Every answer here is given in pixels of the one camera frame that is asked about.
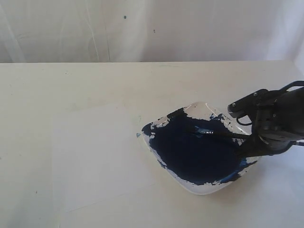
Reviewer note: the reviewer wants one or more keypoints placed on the black paintbrush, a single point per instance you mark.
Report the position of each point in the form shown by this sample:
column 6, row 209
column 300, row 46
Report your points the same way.
column 222, row 134

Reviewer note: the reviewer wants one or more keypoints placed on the white plate with blue paint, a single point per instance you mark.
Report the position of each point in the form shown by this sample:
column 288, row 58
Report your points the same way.
column 185, row 145

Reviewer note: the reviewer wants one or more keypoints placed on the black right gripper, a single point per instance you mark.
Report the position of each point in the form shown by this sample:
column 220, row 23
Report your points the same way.
column 277, row 120

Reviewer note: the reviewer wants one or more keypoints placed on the white sheet of paper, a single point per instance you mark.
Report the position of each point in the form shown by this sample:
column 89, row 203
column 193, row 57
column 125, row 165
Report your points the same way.
column 96, row 156

